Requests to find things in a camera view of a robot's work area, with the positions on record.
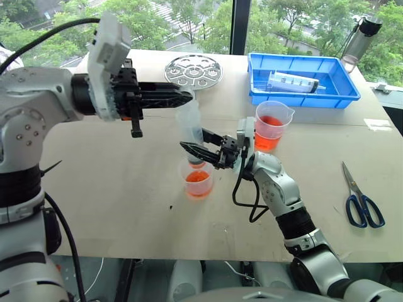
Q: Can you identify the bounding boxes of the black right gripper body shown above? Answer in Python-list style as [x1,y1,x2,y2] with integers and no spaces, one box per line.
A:
[213,135,243,171]

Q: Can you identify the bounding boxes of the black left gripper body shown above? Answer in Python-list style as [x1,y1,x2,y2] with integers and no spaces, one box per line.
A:
[111,67,145,139]

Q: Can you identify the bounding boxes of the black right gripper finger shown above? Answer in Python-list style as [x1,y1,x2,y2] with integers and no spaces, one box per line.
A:
[201,126,226,147]
[179,141,220,167]

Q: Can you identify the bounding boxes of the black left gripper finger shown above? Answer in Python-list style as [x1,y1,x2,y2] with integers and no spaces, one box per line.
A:
[140,93,194,110]
[137,82,190,95]

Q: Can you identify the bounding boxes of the large clear plastic syringe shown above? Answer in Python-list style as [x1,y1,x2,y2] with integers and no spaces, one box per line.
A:
[174,89,208,168]

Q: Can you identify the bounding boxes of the small clear cup red liquid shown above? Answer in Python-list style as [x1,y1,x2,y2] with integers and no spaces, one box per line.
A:
[180,160,215,199]

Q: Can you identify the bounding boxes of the clear measuring cup red liquid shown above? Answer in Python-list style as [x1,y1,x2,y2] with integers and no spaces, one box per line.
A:
[254,101,295,153]

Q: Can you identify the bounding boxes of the clear syringe black plunger seal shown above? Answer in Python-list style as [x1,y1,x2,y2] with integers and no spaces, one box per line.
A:
[266,70,327,95]

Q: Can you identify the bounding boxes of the round perforated metal plate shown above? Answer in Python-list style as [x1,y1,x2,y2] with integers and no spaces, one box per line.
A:
[163,53,225,90]

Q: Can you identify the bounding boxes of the grey rounded shape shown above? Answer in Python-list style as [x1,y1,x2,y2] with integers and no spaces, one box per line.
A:
[166,259,204,302]

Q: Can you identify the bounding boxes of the blue plastic tray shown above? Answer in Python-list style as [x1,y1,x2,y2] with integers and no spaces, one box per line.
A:
[247,52,361,109]

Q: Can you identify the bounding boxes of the grey robot torso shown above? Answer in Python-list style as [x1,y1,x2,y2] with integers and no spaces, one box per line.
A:
[188,284,319,302]

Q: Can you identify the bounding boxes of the clear bottle black lid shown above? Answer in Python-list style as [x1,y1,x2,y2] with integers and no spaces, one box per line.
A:
[341,16,383,74]

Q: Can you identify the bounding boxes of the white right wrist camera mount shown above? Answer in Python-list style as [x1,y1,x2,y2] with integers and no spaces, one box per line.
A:
[234,116,256,173]

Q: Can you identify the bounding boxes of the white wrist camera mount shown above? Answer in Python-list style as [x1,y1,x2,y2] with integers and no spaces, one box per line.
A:
[86,11,132,122]
[234,116,256,173]

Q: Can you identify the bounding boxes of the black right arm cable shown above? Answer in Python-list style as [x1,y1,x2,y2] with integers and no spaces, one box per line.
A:
[232,150,269,223]

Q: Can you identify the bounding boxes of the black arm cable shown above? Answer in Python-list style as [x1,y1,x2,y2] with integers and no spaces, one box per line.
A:
[0,17,102,75]
[232,150,269,223]

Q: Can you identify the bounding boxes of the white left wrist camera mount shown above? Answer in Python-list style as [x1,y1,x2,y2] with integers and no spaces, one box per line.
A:
[86,11,132,122]

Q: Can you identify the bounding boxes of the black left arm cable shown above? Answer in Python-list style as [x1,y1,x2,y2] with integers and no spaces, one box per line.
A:
[0,17,102,75]

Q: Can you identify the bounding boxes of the dark window frame post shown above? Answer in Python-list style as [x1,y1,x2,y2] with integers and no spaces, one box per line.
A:
[230,0,253,55]

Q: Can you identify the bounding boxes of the thin white wire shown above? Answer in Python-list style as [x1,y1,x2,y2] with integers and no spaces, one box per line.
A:
[224,260,263,287]

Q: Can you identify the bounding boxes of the blue handled scissors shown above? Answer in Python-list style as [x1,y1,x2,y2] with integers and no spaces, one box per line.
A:
[341,160,386,229]

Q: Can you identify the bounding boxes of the black cable along torso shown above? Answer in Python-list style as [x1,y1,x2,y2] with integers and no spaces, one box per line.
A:
[43,191,88,302]

